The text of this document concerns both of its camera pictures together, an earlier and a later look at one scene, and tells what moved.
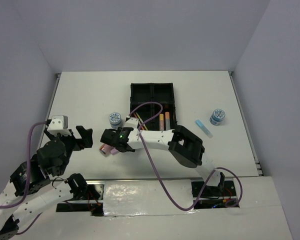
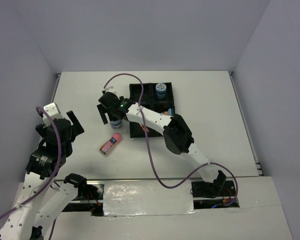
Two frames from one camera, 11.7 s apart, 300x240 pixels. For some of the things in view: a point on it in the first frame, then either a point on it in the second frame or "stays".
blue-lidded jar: (115, 120) stays
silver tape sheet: (147, 197) stays
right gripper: (120, 129) to (103, 110)
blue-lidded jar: (217, 116) to (160, 90)
